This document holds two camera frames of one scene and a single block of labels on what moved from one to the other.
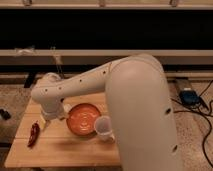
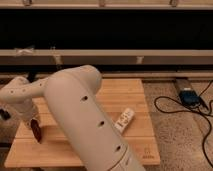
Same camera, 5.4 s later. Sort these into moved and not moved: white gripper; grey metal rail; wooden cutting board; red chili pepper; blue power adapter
Moved: white gripper; red chili pepper
Not moved: grey metal rail; wooden cutting board; blue power adapter
